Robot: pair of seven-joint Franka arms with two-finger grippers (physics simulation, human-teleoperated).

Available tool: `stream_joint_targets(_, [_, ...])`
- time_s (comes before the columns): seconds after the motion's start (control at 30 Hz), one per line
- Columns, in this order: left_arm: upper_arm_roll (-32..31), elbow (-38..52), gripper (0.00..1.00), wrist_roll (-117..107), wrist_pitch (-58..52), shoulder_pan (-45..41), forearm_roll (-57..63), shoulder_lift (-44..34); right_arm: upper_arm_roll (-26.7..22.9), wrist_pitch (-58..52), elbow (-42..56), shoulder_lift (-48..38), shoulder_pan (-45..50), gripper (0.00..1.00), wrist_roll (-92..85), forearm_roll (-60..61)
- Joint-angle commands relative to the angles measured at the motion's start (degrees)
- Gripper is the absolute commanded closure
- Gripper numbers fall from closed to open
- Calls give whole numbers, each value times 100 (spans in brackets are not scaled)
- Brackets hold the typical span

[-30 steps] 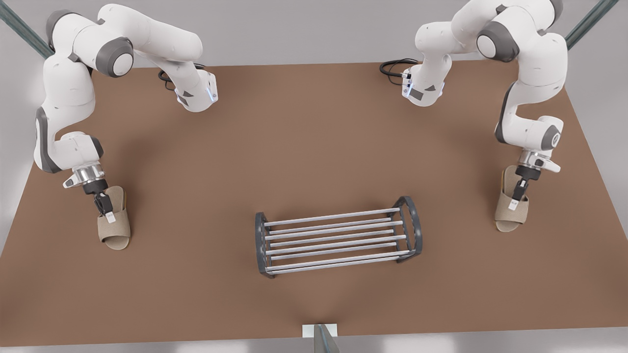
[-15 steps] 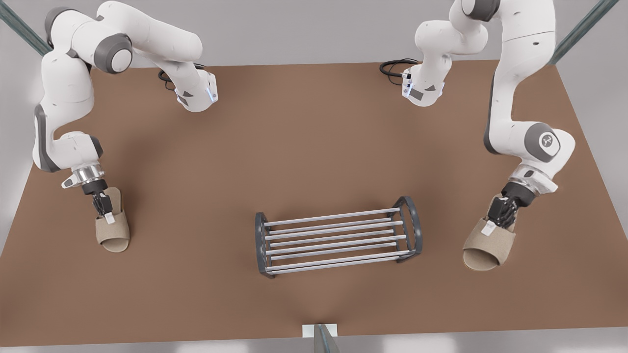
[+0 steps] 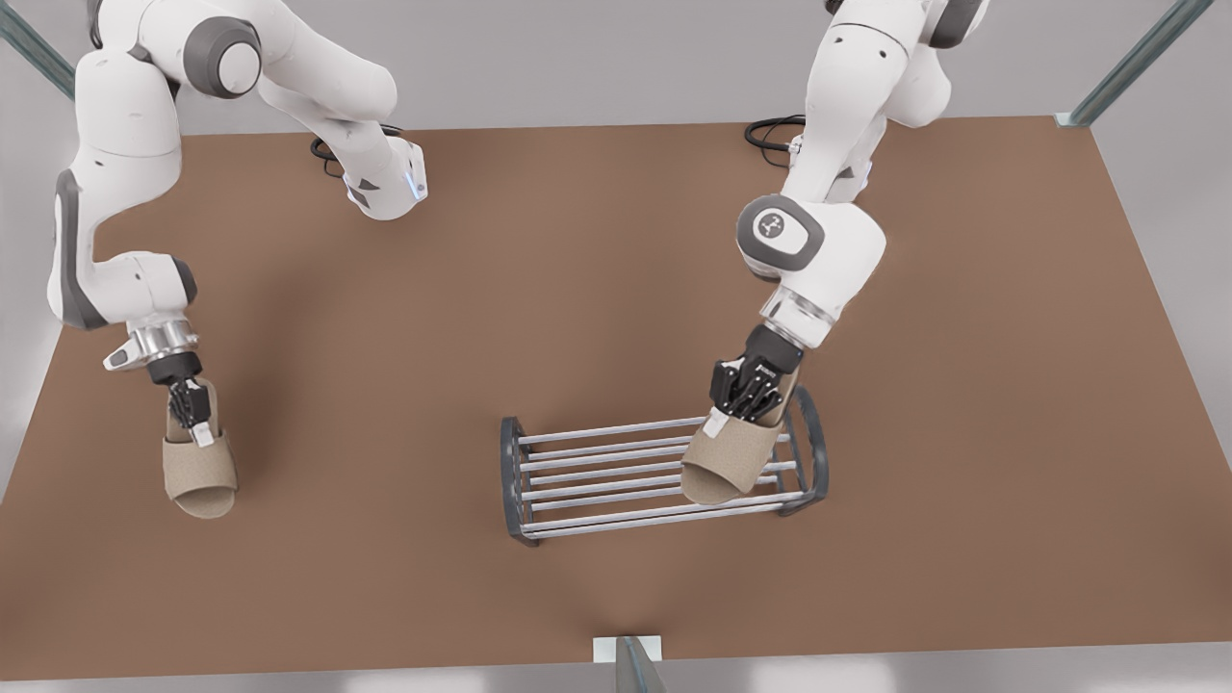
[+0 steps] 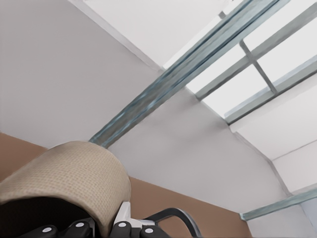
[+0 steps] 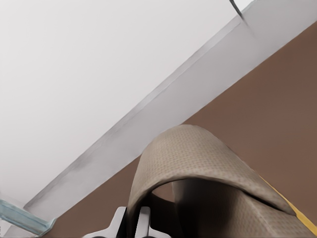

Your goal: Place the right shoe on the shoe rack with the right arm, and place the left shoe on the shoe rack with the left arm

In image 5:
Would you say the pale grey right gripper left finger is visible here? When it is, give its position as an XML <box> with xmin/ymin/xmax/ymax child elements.
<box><xmin>87</xmin><ymin>206</ymin><xmax>127</xmax><ymax>238</ymax></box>

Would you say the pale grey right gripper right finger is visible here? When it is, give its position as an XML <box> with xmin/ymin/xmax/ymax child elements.
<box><xmin>135</xmin><ymin>206</ymin><xmax>174</xmax><ymax>238</ymax></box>

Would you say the beige mesh shoe yellow sole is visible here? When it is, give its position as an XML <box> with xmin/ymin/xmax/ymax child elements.
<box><xmin>125</xmin><ymin>124</ymin><xmax>317</xmax><ymax>238</ymax></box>

